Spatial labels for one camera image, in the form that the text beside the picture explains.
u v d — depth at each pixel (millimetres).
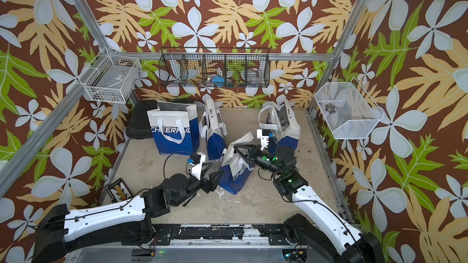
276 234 750
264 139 671
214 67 968
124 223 510
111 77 856
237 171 732
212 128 767
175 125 824
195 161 595
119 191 841
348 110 837
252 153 608
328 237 458
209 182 624
